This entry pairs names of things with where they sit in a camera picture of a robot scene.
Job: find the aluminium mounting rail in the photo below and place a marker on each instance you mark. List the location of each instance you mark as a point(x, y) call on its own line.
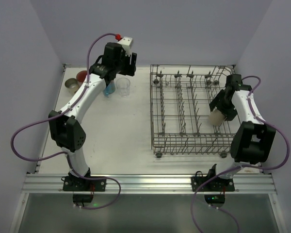
point(152, 184)

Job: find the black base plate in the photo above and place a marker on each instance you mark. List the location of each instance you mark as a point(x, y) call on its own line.
point(216, 185)
point(77, 184)

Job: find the blue butterfly mug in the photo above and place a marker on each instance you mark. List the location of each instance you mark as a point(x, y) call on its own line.
point(109, 89)

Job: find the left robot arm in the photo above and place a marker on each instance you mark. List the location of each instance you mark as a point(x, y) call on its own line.
point(65, 124)

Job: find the cream and brown cup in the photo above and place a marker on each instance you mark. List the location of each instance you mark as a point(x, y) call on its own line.
point(72, 85)

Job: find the grey wire dish rack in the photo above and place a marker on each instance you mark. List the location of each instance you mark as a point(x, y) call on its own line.
point(179, 109)

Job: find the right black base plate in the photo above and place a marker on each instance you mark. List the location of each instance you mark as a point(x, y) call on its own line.
point(216, 185)

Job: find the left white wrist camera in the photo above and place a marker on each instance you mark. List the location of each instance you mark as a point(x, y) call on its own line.
point(126, 43)

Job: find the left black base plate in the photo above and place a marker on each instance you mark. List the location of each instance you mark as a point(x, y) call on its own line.
point(77, 184)

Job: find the clear drinking glass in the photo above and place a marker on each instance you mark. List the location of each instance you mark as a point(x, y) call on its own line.
point(123, 87)

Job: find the pink patterned mug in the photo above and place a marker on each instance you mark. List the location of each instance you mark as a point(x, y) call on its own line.
point(81, 76)

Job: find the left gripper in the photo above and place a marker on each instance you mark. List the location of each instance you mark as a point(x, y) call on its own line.
point(130, 64)

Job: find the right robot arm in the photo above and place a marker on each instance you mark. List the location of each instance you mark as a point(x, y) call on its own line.
point(253, 140)

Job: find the beige plastic cup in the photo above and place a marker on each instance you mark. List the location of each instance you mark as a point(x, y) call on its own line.
point(216, 118)

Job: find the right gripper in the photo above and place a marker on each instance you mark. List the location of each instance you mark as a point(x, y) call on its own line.
point(223, 107)

